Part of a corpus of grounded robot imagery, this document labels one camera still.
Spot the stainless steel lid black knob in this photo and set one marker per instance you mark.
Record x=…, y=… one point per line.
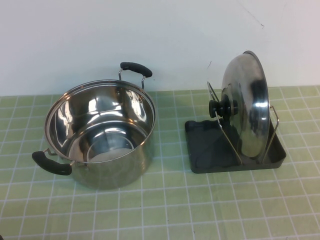
x=245, y=100

